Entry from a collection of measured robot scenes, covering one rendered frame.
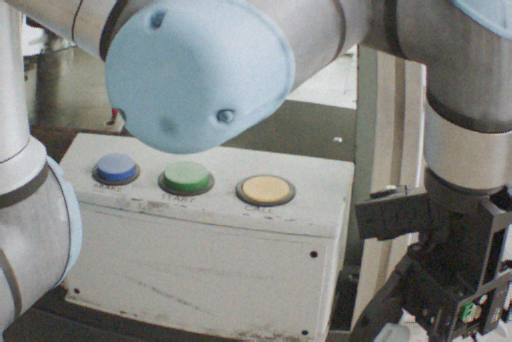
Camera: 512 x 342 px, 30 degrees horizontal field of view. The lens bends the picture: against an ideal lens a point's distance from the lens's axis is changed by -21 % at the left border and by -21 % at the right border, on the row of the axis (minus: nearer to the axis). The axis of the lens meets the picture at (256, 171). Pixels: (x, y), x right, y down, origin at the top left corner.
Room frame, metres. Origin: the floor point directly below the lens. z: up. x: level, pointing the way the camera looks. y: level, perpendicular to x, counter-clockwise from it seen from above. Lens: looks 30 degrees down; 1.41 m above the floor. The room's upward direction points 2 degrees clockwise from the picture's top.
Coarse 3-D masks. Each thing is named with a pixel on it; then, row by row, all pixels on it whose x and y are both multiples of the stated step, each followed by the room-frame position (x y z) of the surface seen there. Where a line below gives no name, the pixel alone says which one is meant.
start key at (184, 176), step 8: (168, 168) 0.89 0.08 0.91; (176, 168) 0.89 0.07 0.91; (184, 168) 0.89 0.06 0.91; (192, 168) 0.89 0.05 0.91; (200, 168) 0.89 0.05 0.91; (168, 176) 0.87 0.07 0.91; (176, 176) 0.87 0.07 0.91; (184, 176) 0.87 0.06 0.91; (192, 176) 0.87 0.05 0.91; (200, 176) 0.87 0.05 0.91; (168, 184) 0.87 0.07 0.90; (176, 184) 0.86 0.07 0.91; (184, 184) 0.86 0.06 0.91; (192, 184) 0.86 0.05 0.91; (200, 184) 0.87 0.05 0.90
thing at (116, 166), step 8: (104, 160) 0.90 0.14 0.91; (112, 160) 0.90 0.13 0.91; (120, 160) 0.90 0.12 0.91; (128, 160) 0.90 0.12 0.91; (104, 168) 0.88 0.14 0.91; (112, 168) 0.88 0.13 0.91; (120, 168) 0.88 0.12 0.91; (128, 168) 0.88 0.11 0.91; (104, 176) 0.88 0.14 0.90; (112, 176) 0.87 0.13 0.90; (120, 176) 0.88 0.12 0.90; (128, 176) 0.88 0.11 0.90
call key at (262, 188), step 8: (264, 176) 0.89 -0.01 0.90; (248, 184) 0.87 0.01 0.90; (256, 184) 0.87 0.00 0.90; (264, 184) 0.87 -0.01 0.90; (272, 184) 0.87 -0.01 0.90; (280, 184) 0.88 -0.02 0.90; (248, 192) 0.86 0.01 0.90; (256, 192) 0.86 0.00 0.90; (264, 192) 0.86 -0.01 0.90; (272, 192) 0.86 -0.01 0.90; (280, 192) 0.86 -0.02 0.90; (288, 192) 0.86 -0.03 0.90; (264, 200) 0.85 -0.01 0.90; (272, 200) 0.85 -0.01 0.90
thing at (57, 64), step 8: (72, 48) 1.24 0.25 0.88; (40, 56) 1.23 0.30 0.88; (48, 56) 1.22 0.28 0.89; (56, 56) 1.22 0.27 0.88; (64, 56) 1.23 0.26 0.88; (72, 56) 1.25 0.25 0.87; (40, 64) 1.22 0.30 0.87; (48, 64) 1.22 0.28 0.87; (56, 64) 1.22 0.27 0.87; (64, 64) 1.23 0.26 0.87; (72, 64) 1.25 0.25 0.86; (40, 72) 1.22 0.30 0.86; (48, 72) 1.22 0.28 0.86; (56, 72) 1.22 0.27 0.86; (64, 72) 1.23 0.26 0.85
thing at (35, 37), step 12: (24, 24) 1.20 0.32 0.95; (36, 24) 1.19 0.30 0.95; (24, 36) 1.15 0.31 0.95; (36, 36) 1.14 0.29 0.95; (48, 36) 1.14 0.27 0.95; (60, 36) 1.13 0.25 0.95; (24, 48) 1.11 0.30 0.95; (36, 48) 1.10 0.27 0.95; (48, 48) 1.10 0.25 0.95; (60, 48) 1.09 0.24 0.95
